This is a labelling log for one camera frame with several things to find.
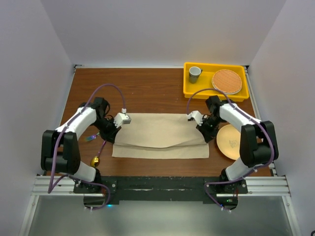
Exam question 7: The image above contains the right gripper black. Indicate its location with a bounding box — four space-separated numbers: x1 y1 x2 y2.
196 116 224 143

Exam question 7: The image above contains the orange woven coaster plate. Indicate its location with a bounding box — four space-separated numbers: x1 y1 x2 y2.
212 69 243 94

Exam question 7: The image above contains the aluminium frame rail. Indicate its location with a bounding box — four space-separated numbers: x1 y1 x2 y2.
18 176 302 236

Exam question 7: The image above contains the beige cloth napkin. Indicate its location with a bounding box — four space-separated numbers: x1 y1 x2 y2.
112 113 209 159

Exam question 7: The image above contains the gold purple spoon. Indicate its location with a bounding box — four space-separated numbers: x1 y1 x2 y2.
90 141 106 168

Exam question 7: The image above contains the grey ceramic mug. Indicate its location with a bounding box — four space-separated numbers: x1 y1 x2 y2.
189 66 203 84

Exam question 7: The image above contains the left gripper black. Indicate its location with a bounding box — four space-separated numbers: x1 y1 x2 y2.
92 117 121 144

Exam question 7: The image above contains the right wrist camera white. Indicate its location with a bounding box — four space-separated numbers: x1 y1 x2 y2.
187 111 203 126

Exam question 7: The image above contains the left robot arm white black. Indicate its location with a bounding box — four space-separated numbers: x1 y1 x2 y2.
40 97 129 193

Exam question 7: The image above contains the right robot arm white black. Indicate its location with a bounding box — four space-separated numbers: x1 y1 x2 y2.
196 96 279 193

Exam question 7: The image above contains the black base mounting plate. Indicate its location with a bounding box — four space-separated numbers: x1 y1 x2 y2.
74 176 248 210

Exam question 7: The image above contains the golden round plate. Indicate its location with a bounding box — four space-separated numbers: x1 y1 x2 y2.
216 124 241 160

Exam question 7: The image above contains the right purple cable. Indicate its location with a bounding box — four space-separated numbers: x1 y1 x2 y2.
186 88 275 170

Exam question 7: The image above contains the iridescent fork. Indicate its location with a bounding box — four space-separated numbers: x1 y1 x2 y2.
85 132 99 142

